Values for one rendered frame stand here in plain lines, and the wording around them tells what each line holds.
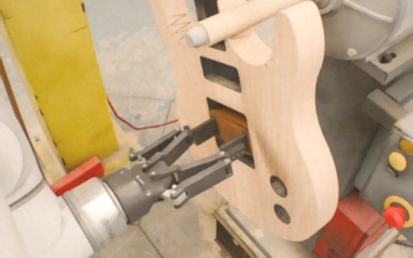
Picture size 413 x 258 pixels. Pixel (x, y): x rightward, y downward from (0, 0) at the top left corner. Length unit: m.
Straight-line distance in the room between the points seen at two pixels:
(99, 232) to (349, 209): 0.75
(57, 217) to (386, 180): 0.50
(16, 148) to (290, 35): 0.32
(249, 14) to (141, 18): 2.31
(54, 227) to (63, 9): 1.01
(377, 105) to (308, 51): 0.34
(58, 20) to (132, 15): 1.45
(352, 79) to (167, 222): 1.11
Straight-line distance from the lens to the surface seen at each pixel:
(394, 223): 0.71
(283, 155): 0.56
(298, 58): 0.46
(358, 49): 0.64
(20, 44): 1.44
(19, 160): 0.47
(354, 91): 0.90
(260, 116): 0.56
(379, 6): 0.59
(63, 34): 1.48
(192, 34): 0.49
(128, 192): 0.55
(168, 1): 0.68
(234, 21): 0.51
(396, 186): 0.70
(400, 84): 0.84
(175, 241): 1.72
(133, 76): 2.36
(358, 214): 1.13
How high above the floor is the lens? 1.55
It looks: 49 degrees down
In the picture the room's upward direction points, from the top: straight up
